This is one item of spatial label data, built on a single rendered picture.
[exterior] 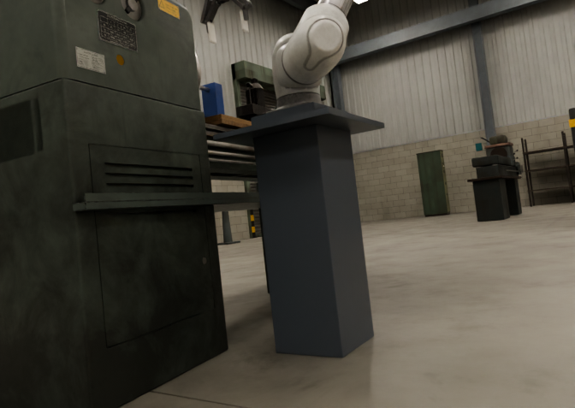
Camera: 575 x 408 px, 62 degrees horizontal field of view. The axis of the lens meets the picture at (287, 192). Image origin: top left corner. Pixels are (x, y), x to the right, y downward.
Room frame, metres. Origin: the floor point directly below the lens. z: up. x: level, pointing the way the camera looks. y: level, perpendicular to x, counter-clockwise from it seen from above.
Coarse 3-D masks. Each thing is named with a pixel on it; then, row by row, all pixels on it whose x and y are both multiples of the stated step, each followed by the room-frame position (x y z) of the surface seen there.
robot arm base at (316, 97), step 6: (288, 96) 1.60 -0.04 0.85; (294, 96) 1.59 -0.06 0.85; (300, 96) 1.59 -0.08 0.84; (306, 96) 1.59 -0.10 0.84; (312, 96) 1.60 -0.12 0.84; (318, 96) 1.63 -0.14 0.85; (282, 102) 1.61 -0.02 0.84; (288, 102) 1.60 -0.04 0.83; (294, 102) 1.59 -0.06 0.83; (300, 102) 1.59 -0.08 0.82; (306, 102) 1.55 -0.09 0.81; (318, 102) 1.62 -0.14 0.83; (282, 108) 1.61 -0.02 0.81
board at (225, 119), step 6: (210, 120) 2.00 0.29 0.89; (216, 120) 1.99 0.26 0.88; (222, 120) 1.98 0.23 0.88; (228, 120) 2.03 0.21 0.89; (234, 120) 2.07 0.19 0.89; (240, 120) 2.11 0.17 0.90; (222, 126) 2.04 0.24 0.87; (228, 126) 2.05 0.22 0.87; (234, 126) 2.07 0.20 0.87; (240, 126) 2.11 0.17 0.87; (246, 126) 2.16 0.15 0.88
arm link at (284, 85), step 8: (280, 40) 1.61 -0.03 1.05; (288, 40) 1.59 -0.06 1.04; (280, 48) 1.59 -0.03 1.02; (272, 56) 1.64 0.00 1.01; (280, 56) 1.57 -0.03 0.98; (272, 64) 1.65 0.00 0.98; (280, 64) 1.57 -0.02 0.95; (280, 72) 1.58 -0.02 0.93; (280, 80) 1.60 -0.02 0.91; (288, 80) 1.57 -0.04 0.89; (320, 80) 1.60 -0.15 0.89; (280, 88) 1.62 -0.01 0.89; (288, 88) 1.60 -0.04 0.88; (296, 88) 1.59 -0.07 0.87; (304, 88) 1.59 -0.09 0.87; (312, 88) 1.61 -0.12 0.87; (280, 96) 1.62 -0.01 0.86
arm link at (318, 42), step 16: (320, 0) 1.47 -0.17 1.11; (336, 0) 1.45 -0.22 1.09; (352, 0) 1.49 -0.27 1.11; (304, 16) 1.44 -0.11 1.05; (320, 16) 1.37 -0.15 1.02; (336, 16) 1.42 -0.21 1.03; (304, 32) 1.37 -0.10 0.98; (320, 32) 1.36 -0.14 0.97; (336, 32) 1.37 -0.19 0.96; (288, 48) 1.45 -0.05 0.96; (304, 48) 1.38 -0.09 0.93; (320, 48) 1.36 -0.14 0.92; (336, 48) 1.37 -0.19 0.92; (288, 64) 1.49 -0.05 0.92; (304, 64) 1.42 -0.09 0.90; (320, 64) 1.40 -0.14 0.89; (304, 80) 1.52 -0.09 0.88
